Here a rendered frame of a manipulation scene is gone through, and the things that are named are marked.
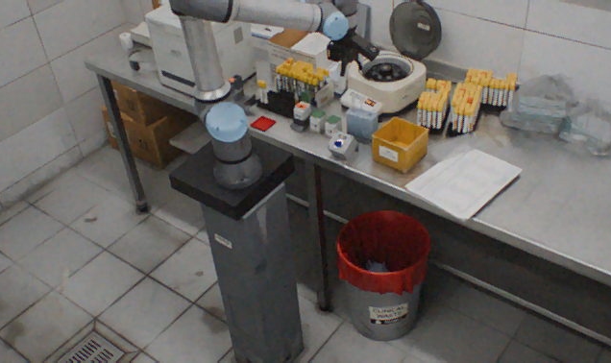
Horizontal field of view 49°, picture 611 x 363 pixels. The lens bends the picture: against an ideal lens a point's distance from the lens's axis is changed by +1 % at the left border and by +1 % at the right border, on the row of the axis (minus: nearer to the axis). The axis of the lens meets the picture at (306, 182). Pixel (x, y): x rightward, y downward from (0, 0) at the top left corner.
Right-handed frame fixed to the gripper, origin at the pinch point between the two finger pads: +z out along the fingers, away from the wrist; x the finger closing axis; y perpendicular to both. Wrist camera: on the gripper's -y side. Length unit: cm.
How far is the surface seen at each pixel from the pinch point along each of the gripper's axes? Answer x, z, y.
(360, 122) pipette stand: 2.2, 13.6, -3.7
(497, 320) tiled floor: -15, 109, -55
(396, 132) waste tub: -1.7, 16.9, -14.9
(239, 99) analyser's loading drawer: 2.5, 17.1, 46.2
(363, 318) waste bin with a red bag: 18, 95, -11
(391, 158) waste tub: 12.0, 17.2, -19.3
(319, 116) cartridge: 3.8, 14.4, 11.4
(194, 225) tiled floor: -6, 109, 94
